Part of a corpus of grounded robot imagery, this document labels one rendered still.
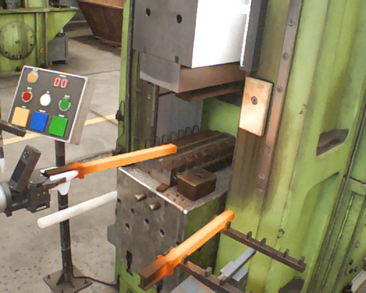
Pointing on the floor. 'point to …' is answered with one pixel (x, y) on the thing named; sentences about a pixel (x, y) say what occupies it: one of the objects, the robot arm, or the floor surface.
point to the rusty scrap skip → (104, 19)
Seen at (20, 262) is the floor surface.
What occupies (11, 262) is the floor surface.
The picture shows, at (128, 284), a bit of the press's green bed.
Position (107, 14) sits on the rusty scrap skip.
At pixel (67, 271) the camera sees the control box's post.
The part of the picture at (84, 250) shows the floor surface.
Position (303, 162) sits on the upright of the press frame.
